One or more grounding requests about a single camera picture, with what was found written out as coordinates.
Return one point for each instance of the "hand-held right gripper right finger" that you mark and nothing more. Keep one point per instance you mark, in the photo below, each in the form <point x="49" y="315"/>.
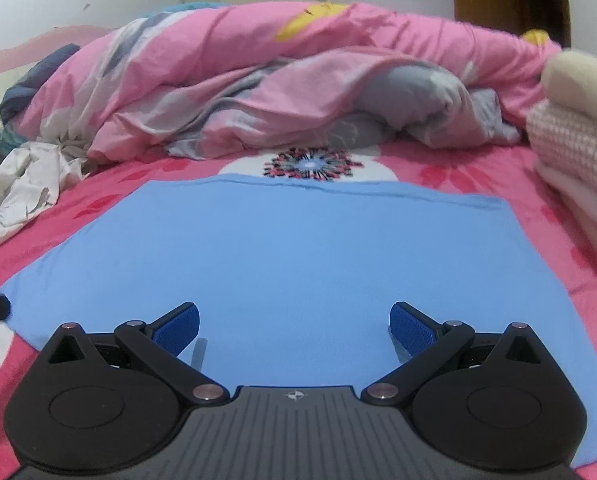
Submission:
<point x="411" y="330"/>

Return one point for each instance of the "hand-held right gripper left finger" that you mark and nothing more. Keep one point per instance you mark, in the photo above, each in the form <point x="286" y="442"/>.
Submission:
<point x="178" y="330"/>

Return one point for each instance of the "blue t-shirt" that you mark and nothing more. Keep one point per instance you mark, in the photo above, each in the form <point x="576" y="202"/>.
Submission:
<point x="288" y="250"/>

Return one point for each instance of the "white shirt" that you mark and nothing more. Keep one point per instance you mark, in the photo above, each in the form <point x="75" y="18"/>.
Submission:
<point x="23" y="185"/>

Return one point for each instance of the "pale pink folded garment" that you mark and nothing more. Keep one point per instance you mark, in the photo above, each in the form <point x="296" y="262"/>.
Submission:
<point x="588" y="210"/>

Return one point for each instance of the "dark blue denim garment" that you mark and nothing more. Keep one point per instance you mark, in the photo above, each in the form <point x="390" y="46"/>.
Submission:
<point x="28" y="85"/>

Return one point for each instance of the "pink cream headboard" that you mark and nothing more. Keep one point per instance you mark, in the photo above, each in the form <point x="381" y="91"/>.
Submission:
<point x="8" y="57"/>

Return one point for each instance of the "pink grey floral duvet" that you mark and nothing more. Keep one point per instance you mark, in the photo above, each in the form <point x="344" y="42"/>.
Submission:
<point x="228" y="60"/>

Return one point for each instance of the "cream folded garment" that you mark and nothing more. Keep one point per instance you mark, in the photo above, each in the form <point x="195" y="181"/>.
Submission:
<point x="583" y="85"/>

